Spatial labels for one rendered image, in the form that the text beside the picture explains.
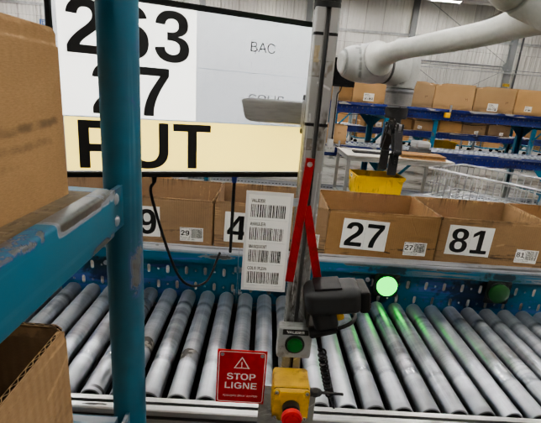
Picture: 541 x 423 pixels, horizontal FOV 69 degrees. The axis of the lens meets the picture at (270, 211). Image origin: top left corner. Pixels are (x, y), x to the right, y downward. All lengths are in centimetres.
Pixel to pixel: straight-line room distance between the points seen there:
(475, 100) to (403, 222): 517
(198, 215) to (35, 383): 110
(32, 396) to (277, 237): 51
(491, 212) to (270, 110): 130
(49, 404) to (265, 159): 59
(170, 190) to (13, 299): 149
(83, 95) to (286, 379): 64
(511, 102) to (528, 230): 520
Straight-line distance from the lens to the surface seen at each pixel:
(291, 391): 83
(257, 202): 71
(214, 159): 77
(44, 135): 26
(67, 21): 76
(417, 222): 145
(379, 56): 126
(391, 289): 143
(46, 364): 32
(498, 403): 119
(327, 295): 72
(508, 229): 160
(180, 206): 137
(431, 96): 625
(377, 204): 170
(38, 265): 21
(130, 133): 30
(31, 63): 26
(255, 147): 79
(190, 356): 110
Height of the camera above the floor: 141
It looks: 17 degrees down
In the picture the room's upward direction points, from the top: 5 degrees clockwise
